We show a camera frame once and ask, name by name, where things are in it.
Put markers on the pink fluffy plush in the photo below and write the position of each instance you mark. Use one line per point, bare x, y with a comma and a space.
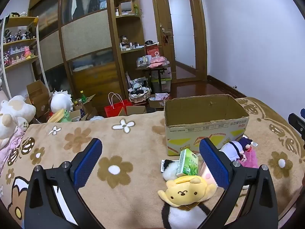
250, 159

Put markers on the small wooden table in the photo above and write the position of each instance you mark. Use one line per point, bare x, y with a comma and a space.
154, 69

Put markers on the green frog plush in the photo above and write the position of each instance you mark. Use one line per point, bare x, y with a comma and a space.
65, 115

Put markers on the clear plastic storage bin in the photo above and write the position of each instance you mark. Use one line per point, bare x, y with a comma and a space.
162, 84

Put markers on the yellow dog plush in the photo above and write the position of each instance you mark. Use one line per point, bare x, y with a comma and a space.
183, 192

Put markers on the white doll plush purple hair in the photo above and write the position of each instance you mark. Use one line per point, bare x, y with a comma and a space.
232, 149

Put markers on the white printed plastic packet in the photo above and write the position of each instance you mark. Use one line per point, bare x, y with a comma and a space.
164, 165

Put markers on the lace trimmed wicker basket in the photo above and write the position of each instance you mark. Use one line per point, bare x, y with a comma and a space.
140, 96

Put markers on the wooden corner shelf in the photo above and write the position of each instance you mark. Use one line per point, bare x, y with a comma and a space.
128, 19

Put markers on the green bottle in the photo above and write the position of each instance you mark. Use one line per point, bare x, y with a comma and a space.
83, 96

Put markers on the pink cloth on table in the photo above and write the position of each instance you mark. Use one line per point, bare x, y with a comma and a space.
158, 62

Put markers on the wooden door with glass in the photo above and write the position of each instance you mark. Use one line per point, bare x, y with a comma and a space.
182, 33

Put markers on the yellow flat toy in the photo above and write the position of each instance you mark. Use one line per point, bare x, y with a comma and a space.
54, 118

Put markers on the pink swirl roll plush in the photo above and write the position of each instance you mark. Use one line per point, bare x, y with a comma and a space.
207, 175

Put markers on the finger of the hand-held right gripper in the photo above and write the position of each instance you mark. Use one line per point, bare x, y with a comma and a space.
297, 124
303, 113

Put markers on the open cardboard box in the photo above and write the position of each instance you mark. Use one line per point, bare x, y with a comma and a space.
38, 97

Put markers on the white spiky hair plush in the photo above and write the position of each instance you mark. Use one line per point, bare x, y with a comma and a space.
61, 101

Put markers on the white figurine shelf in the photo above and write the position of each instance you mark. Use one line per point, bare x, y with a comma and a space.
19, 43

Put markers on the beige floral blanket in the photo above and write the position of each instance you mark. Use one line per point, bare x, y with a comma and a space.
133, 148

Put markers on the large black and white plush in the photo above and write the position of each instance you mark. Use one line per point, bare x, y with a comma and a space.
181, 217

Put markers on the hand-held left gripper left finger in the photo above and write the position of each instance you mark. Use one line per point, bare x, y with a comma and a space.
88, 162

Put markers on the red paper bag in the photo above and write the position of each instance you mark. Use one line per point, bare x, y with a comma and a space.
115, 111

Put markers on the wooden wardrobe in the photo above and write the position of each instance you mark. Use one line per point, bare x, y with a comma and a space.
85, 40

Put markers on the large cream plush toy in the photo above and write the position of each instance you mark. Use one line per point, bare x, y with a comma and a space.
14, 114

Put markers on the printed cardboard box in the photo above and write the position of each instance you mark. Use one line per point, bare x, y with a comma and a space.
190, 130

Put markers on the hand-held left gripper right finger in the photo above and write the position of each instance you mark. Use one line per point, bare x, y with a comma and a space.
214, 164

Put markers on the red box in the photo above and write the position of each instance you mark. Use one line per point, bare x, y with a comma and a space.
152, 51

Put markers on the green tissue pack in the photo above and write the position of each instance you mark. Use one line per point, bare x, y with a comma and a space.
188, 163

